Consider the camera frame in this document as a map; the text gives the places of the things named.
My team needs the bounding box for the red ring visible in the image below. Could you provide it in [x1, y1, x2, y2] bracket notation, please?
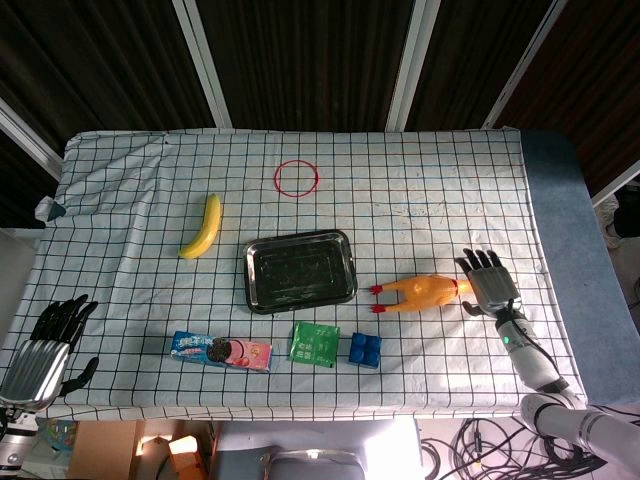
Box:
[273, 159, 320, 198]

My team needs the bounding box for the dark brown curtain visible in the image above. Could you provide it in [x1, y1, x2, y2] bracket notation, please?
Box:
[0, 0, 640, 229]

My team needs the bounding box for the blue pink cookie box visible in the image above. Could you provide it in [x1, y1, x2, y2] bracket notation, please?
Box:
[170, 330, 274, 374]

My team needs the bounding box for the black cable bundle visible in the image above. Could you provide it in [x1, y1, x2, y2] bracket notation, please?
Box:
[419, 417, 609, 480]

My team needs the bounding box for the white frame post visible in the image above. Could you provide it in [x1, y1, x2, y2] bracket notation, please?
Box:
[592, 159, 640, 207]
[0, 97, 64, 180]
[482, 0, 569, 129]
[384, 0, 441, 132]
[172, 0, 234, 129]

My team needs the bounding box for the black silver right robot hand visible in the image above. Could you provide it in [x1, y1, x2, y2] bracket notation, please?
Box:
[453, 248, 523, 318]

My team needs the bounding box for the white checked tablecloth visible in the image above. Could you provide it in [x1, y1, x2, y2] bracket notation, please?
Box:
[0, 128, 589, 421]

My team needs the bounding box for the blue grey table pad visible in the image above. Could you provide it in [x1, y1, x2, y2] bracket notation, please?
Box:
[519, 130, 640, 406]

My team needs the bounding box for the grey robot torso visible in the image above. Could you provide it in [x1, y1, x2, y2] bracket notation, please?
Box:
[214, 417, 424, 480]

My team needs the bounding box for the blue building block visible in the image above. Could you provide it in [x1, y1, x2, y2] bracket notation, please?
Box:
[348, 331, 383, 371]

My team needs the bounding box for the brown cardboard box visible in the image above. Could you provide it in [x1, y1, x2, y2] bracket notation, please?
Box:
[69, 419, 214, 480]

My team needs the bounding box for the green tea sachet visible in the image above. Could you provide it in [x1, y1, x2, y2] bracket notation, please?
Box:
[288, 321, 342, 370]

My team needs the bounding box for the black metal tray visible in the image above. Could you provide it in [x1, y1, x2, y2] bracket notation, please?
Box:
[242, 229, 359, 315]

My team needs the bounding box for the yellow banana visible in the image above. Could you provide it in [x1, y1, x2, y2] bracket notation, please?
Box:
[178, 193, 223, 260]

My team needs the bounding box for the yellow rubber chicken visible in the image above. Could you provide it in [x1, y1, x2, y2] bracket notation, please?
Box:
[368, 274, 474, 315]

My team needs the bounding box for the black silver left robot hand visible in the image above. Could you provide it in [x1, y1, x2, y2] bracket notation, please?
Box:
[0, 293, 100, 414]

